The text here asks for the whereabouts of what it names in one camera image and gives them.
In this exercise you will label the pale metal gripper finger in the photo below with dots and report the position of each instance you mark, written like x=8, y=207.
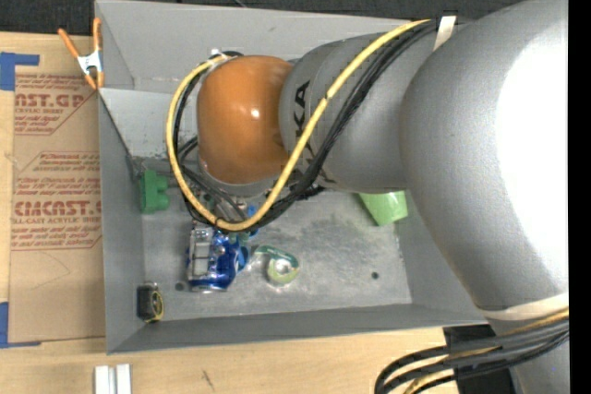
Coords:
x=199, y=238
x=199, y=264

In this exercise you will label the blue crushed can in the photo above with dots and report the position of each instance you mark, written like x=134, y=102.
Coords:
x=226, y=265

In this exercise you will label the black and yellow tape measure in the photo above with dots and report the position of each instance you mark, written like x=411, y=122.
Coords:
x=150, y=302

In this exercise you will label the green toy brick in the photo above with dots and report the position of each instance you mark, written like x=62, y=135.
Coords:
x=154, y=193

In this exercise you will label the grey metal bin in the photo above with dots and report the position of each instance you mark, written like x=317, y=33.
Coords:
x=332, y=244

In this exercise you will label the brown cardboard board red print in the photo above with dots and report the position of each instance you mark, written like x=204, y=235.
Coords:
x=55, y=180

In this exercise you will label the light green cup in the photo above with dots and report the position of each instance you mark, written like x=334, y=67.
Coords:
x=384, y=207

